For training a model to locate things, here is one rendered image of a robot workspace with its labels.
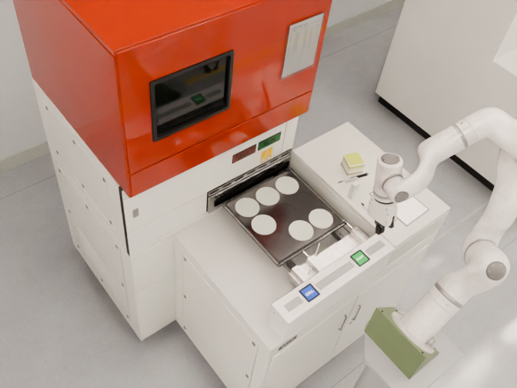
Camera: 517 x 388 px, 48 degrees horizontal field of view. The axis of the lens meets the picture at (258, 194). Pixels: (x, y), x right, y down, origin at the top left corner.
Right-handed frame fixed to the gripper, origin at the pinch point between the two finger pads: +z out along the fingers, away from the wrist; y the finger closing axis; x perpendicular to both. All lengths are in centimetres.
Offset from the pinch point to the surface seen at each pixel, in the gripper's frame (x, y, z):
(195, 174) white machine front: -41, -57, -13
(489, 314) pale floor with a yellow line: 94, 12, 116
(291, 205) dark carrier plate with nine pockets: -6.1, -41.8, 13.2
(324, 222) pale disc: -0.5, -27.6, 16.2
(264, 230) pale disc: -23.7, -38.0, 14.1
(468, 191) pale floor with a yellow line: 158, -51, 103
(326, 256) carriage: -10.1, -15.9, 20.7
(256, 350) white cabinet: -51, -10, 39
